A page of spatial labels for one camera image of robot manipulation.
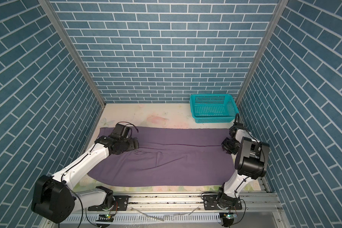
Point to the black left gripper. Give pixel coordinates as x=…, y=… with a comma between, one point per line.
x=133, y=146

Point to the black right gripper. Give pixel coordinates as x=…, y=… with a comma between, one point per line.
x=225, y=146

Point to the purple trousers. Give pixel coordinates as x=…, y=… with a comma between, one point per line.
x=169, y=157

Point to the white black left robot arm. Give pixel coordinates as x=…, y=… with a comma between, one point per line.
x=54, y=197

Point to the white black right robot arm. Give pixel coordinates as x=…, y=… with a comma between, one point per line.
x=228, y=188

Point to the teal plastic mesh basket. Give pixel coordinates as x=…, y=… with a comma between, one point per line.
x=213, y=108

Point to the left green circuit board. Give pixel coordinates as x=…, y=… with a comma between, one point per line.
x=105, y=218

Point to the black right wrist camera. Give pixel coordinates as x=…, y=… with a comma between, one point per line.
x=234, y=128

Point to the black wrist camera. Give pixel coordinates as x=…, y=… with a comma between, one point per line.
x=234, y=128
x=120, y=132

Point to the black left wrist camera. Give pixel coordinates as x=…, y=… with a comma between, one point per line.
x=120, y=132

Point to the aluminium right table edge rail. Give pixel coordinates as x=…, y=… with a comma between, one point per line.
x=265, y=182

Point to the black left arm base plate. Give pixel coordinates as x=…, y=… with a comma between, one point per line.
x=119, y=203

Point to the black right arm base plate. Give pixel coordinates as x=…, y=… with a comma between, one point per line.
x=214, y=202

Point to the aluminium front mounting rail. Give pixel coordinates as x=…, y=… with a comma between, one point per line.
x=259, y=209

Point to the white slotted cable duct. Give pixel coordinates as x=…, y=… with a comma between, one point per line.
x=152, y=218

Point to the aluminium right rear corner post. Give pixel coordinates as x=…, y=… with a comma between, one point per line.
x=262, y=47

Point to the aluminium corner post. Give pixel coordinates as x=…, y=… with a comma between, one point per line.
x=262, y=47
x=55, y=21

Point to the aluminium left rear corner post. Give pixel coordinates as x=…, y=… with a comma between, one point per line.
x=55, y=21

